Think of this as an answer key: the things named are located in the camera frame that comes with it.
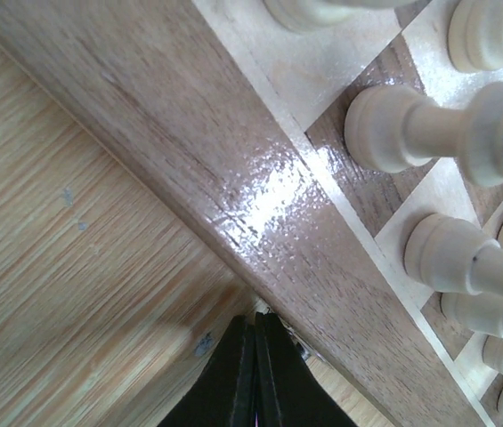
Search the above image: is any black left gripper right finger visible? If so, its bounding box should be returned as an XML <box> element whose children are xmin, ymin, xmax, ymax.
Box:
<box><xmin>255</xmin><ymin>313</ymin><xmax>355</xmax><ymax>426</ymax></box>

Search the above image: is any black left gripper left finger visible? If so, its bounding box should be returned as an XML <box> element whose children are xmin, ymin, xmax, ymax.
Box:
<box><xmin>159</xmin><ymin>316</ymin><xmax>256</xmax><ymax>426</ymax></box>

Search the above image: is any wooden chess board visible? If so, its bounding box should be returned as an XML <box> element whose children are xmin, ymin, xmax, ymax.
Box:
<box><xmin>0</xmin><ymin>1</ymin><xmax>503</xmax><ymax>426</ymax></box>

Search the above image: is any white king chess piece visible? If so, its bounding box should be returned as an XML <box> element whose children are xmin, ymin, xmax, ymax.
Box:
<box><xmin>403</xmin><ymin>213</ymin><xmax>503</xmax><ymax>297</ymax></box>

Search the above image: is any white bishop chess piece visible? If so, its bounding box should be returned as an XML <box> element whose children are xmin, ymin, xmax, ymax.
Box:
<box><xmin>264</xmin><ymin>0</ymin><xmax>411</xmax><ymax>32</ymax></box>

